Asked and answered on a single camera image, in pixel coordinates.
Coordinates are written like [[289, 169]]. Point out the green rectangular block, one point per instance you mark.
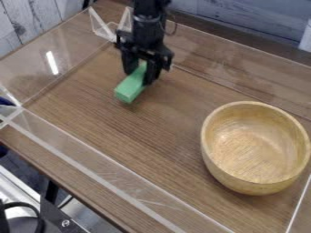
[[132, 86]]

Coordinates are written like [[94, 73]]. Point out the blue object at edge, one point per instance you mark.
[[6, 102]]

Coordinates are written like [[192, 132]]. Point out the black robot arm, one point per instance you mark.
[[150, 9]]

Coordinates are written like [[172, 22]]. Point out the light wooden bowl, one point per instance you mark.
[[256, 147]]

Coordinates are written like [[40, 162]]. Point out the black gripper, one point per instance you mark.
[[144, 43]]

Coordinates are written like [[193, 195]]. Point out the clear acrylic tray enclosure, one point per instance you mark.
[[129, 158]]

